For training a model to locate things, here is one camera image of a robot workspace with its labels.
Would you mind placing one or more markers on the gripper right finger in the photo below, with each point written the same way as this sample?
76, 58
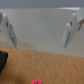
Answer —
71, 26

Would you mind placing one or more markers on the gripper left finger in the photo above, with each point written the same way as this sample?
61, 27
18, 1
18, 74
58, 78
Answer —
9, 29

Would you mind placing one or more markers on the pink block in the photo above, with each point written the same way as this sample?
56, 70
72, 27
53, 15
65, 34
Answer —
36, 81

